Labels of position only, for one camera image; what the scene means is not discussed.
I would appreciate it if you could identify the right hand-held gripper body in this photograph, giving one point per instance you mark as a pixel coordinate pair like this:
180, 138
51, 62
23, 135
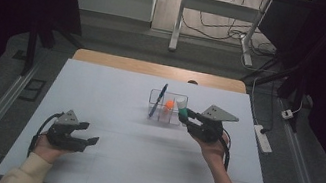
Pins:
208, 130

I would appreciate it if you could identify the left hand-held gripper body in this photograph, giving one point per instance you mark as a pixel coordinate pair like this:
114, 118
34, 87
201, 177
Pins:
64, 138

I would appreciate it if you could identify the orange highlighter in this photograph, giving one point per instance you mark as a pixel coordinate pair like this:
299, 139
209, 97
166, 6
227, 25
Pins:
169, 105

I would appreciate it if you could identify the clear plastic pen holder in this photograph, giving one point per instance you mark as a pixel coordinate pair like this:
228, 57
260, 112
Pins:
163, 115

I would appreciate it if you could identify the blue pen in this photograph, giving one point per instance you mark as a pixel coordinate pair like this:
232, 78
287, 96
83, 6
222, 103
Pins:
158, 100

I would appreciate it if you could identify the person's left hand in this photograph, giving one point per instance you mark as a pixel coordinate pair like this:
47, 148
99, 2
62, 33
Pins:
48, 152

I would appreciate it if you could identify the person's right hand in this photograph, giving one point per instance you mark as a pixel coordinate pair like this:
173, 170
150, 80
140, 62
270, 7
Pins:
213, 151

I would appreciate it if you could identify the black table grommet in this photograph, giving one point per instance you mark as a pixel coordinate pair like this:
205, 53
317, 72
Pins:
192, 82

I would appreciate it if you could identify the white power strip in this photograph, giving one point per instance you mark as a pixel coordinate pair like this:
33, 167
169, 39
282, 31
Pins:
262, 138

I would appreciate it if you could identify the white table mat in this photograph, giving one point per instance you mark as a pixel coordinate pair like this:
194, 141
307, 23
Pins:
136, 174

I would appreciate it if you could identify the small white adapter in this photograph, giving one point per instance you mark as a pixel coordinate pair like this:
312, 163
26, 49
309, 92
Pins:
287, 114

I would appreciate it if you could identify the black tripod stand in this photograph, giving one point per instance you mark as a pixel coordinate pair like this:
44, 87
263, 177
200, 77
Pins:
30, 48
291, 83

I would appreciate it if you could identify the black floor frame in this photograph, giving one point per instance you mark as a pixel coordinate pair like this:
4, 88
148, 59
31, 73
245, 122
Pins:
32, 89

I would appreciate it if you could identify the white desk frame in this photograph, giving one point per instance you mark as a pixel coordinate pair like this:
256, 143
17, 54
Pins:
219, 7

